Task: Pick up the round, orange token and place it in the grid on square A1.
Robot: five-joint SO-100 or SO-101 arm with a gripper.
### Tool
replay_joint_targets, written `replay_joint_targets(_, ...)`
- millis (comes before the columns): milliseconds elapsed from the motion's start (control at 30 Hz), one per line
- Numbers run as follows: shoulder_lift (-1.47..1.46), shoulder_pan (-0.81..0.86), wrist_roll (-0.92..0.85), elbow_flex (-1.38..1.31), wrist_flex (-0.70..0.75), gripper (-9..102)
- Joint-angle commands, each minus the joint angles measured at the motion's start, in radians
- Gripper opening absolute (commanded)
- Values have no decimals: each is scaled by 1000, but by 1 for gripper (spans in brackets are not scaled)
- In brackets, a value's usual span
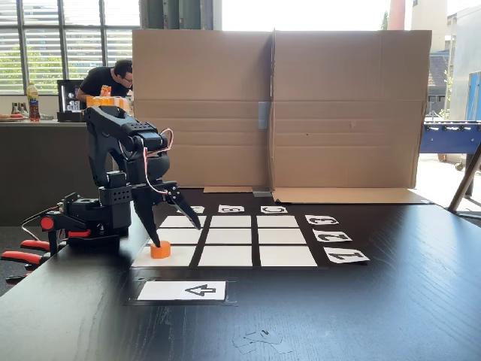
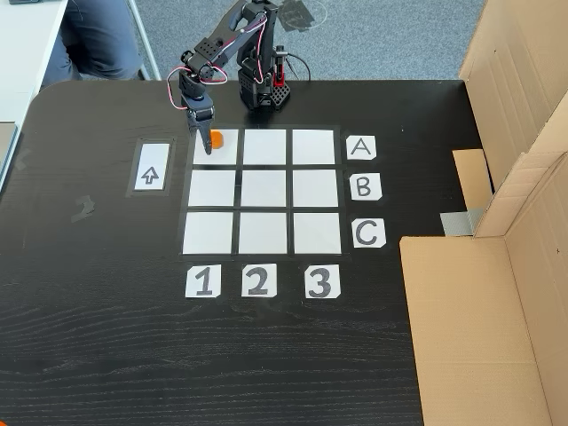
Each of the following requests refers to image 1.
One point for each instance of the round orange token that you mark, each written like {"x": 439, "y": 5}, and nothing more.
{"x": 161, "y": 251}

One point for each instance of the nine-square white grid sheet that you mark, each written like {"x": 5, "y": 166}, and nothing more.
{"x": 229, "y": 255}

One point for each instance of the paper sheet letter B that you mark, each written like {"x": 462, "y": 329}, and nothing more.
{"x": 231, "y": 209}

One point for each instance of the grey tape on table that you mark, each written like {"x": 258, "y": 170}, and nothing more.
{"x": 262, "y": 194}

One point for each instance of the white arrow paper sheet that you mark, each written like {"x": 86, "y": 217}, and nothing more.
{"x": 203, "y": 290}

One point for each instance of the small orange packet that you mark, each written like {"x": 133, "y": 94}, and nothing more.
{"x": 105, "y": 91}

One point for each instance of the grey tape on cardboard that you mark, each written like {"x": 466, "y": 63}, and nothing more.
{"x": 264, "y": 114}

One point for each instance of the person behind counter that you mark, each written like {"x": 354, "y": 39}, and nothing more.
{"x": 99, "y": 79}

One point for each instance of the brown cardboard panel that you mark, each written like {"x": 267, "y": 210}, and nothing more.
{"x": 349, "y": 113}
{"x": 210, "y": 75}

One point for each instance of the dark counter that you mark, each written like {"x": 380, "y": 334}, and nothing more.
{"x": 30, "y": 169}

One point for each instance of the black mini fridge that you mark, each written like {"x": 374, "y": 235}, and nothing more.
{"x": 67, "y": 99}

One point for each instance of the red black table clamp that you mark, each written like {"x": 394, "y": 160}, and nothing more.
{"x": 22, "y": 257}

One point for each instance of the paper sheet number 3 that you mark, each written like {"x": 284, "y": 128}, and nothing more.
{"x": 321, "y": 220}

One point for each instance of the paper sheet number 2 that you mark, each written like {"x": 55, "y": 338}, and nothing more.
{"x": 332, "y": 236}

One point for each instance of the clear tape scraps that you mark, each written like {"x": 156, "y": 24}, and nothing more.
{"x": 259, "y": 340}

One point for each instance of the yellow red drink bottle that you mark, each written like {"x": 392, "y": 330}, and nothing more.
{"x": 33, "y": 101}

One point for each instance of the small dark glass bottle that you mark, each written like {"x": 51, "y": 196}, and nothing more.
{"x": 23, "y": 109}
{"x": 14, "y": 109}

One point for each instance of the plate with red food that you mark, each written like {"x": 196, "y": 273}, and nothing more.
{"x": 13, "y": 117}

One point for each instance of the paper sheet number 1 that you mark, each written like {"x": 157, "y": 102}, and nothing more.
{"x": 345, "y": 255}

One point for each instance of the blue foosball table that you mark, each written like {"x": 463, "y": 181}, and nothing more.
{"x": 447, "y": 137}

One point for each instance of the slanted wooden leg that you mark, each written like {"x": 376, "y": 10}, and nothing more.
{"x": 466, "y": 180}

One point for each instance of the blue door panel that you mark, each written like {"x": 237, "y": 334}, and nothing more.
{"x": 474, "y": 94}

